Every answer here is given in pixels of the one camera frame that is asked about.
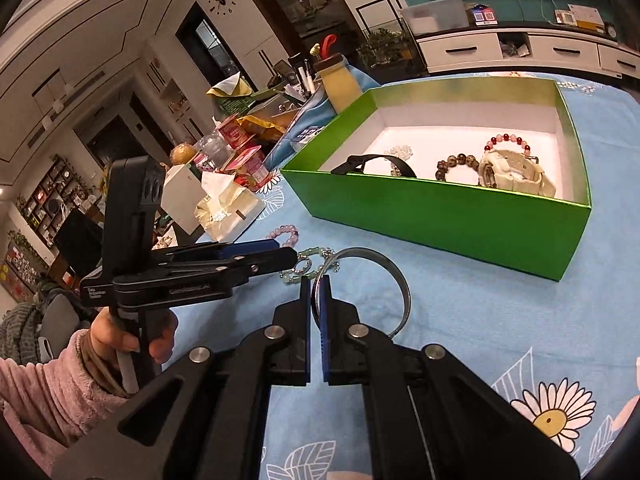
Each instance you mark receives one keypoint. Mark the clear glass jar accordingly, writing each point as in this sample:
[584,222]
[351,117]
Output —
[212,147]

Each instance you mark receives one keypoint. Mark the green snack bag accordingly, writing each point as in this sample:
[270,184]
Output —
[232,102]

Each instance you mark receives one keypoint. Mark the glass terrarium with plants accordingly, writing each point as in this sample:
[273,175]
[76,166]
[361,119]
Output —
[390,47]

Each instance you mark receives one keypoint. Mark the yellow bottle with brown lid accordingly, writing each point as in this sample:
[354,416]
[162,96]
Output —
[340,85]

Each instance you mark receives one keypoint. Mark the white cardboard box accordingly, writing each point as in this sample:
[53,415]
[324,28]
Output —
[182,195]

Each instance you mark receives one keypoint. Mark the small desk clock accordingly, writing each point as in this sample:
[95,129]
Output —
[611,30]

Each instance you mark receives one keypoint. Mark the black monitor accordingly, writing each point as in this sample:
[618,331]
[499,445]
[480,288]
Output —
[77,242]

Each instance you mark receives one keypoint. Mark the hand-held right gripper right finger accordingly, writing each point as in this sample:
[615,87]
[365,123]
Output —
[325,320]

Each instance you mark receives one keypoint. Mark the person's left hand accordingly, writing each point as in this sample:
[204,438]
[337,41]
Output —
[102,340]

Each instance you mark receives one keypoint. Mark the person's left forearm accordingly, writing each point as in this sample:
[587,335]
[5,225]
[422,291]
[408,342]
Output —
[45,400]

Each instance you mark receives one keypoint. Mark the clear plastic storage bin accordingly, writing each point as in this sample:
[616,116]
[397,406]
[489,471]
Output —
[432,17]

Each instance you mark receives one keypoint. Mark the yellow snack packet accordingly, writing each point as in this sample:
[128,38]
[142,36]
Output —
[265,126]

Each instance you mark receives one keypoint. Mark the green cardboard box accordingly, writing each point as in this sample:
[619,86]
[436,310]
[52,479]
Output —
[425,215]

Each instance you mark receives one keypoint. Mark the white wrist watch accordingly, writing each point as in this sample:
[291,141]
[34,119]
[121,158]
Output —
[520,170]

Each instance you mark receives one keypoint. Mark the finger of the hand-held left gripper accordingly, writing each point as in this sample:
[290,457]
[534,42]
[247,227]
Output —
[250,246]
[270,258]

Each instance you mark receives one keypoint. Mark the silver metal bangle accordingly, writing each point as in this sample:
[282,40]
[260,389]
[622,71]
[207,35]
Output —
[406,302]

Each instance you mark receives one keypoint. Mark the blue and white package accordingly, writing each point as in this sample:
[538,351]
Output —
[305,125]

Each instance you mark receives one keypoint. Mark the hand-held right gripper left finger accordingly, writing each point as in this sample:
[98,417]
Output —
[304,320]

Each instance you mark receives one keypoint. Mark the white tissue box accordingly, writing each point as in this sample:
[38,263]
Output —
[225,210]

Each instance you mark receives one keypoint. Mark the grey knitted cloth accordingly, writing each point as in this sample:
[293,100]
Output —
[20,325]

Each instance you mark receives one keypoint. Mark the round yellow fruit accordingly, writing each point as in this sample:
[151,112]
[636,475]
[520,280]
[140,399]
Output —
[182,153]

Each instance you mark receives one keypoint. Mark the white TV cabinet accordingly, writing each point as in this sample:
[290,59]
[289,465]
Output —
[460,50]

